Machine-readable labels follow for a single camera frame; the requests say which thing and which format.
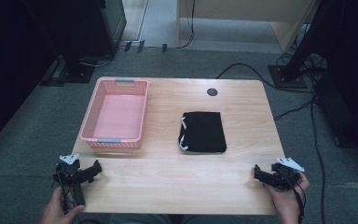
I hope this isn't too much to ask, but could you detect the black hanging cable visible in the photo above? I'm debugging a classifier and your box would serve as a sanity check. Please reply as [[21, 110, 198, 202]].
[[176, 0, 197, 49]]

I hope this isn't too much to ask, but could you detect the black metal stand with base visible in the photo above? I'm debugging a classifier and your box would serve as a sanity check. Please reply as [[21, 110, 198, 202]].
[[57, 0, 96, 84], [268, 0, 337, 90]]

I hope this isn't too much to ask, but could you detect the long black floor cable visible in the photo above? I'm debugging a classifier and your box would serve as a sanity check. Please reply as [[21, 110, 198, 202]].
[[310, 102, 328, 224]]

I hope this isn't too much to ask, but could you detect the black curtain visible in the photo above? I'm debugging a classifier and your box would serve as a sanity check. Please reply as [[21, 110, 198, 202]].
[[0, 0, 63, 155]]

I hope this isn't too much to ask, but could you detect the white floor cable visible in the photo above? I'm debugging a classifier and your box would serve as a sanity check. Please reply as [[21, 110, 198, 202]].
[[79, 46, 123, 68]]

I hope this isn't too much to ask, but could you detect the person's right hand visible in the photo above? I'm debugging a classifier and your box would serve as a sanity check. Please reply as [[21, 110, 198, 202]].
[[268, 172, 310, 224]]

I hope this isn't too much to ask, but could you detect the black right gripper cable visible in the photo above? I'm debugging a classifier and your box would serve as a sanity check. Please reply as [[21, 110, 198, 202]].
[[283, 174, 307, 224]]

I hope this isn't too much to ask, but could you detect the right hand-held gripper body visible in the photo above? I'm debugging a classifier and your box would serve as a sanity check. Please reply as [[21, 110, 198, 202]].
[[270, 157, 306, 191]]

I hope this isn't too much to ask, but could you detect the pink perforated plastic basket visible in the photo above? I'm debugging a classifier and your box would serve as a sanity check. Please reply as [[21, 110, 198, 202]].
[[79, 77, 149, 149]]

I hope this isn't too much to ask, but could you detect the black cloth with white drawstring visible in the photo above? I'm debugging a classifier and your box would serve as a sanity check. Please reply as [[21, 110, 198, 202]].
[[177, 111, 227, 153]]

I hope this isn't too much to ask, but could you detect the light wooden desk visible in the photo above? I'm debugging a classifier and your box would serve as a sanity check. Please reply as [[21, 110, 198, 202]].
[[176, 0, 322, 53]]

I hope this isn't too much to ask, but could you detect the black equipment box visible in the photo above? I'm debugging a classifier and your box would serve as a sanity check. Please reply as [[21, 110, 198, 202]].
[[314, 73, 358, 154]]

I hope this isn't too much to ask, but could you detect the black cabinet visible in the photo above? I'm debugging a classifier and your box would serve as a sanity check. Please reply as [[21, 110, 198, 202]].
[[97, 0, 128, 58]]

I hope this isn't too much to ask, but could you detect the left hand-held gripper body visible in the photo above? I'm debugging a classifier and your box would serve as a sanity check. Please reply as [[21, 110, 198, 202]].
[[52, 152, 86, 207]]

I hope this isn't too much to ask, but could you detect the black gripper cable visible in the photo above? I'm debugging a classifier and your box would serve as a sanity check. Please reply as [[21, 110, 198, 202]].
[[55, 164, 76, 216], [283, 174, 307, 224]]

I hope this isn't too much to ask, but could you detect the person's left hand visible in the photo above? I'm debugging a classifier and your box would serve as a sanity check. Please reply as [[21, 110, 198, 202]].
[[38, 186, 86, 224]]

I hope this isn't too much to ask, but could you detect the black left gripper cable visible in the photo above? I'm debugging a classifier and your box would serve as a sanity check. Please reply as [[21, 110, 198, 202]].
[[55, 164, 76, 216]]

